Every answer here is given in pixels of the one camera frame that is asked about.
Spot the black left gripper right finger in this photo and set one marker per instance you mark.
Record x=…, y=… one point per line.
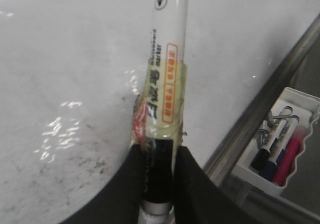
x=196, y=199

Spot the white black whiteboard marker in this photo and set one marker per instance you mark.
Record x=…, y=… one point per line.
x=164, y=93

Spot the red round magnet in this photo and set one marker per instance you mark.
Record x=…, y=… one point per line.
x=139, y=122

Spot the white plastic marker tray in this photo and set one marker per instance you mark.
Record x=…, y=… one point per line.
x=307, y=108

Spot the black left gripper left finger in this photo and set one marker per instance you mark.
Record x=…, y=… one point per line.
x=119, y=201

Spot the black capped marker in tray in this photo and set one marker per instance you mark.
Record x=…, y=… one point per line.
x=263, y=154

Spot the blue capped marker in tray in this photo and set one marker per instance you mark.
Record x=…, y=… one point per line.
x=278, y=149

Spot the metal clip in tray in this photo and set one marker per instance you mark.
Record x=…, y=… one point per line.
x=266, y=127

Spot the white whiteboard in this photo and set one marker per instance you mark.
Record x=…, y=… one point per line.
x=70, y=72

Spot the grey aluminium whiteboard frame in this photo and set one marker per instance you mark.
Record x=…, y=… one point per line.
x=222, y=161

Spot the pink marker in tray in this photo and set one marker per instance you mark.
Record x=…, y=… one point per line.
x=289, y=156

